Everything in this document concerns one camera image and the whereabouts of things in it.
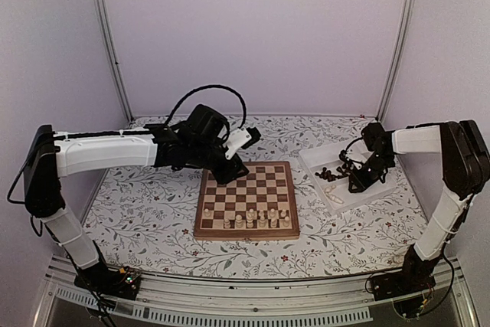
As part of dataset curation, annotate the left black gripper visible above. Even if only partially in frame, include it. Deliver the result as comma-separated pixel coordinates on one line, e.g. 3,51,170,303
188,138,250,185

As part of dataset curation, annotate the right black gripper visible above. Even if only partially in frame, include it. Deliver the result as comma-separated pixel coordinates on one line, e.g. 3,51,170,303
349,153,395,193

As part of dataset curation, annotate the wooden chess board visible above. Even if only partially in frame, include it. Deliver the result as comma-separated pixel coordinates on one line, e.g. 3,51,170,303
194,161,300,241

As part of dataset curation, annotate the white chess queen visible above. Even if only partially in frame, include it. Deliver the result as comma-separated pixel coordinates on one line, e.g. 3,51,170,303
234,214,244,229

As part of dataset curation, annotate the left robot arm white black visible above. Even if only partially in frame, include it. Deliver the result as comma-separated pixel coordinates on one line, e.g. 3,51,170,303
7,104,260,292

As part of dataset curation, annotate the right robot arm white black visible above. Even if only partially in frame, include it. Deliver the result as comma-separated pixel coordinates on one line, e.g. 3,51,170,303
339,119,489,293

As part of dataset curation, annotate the pile of dark chess pieces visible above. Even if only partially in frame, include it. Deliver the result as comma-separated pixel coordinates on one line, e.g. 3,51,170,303
314,163,356,182

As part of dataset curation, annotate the white divided tray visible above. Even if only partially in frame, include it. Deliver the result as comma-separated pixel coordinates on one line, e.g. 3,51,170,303
298,141,397,214

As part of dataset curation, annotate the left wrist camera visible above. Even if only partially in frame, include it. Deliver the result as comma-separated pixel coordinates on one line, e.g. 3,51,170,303
224,127,261,160

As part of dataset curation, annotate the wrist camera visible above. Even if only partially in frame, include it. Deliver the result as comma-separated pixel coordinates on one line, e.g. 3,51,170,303
339,149,351,165
224,127,261,160

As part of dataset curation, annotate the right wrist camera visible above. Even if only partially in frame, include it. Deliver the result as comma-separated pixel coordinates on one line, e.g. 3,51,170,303
339,149,351,165

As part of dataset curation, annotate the right wrist cable loop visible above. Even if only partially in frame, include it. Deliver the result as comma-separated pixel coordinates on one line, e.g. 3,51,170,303
342,137,367,163

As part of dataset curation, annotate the wrist cable loop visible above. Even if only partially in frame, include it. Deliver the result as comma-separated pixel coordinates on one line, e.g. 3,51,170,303
164,84,248,132
342,137,367,163

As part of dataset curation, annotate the left wrist cable loop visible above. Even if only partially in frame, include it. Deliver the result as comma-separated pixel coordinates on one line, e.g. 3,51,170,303
164,84,248,132

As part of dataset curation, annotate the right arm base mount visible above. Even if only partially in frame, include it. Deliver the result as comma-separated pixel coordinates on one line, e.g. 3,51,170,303
364,270,436,319

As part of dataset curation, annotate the front aluminium rail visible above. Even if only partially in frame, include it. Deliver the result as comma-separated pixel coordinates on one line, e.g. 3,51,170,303
33,257,480,326

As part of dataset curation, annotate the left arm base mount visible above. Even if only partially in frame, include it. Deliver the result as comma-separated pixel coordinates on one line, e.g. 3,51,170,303
74,262,141,300

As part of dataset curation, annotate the right aluminium frame post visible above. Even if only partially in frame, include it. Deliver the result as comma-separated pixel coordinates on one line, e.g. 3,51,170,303
376,0,416,122

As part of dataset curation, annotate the aluminium frame post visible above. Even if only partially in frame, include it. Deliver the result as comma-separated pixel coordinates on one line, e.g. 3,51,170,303
376,0,416,122
94,0,134,122

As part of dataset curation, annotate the left aluminium frame post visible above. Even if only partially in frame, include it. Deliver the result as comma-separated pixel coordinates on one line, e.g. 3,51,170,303
94,0,134,122

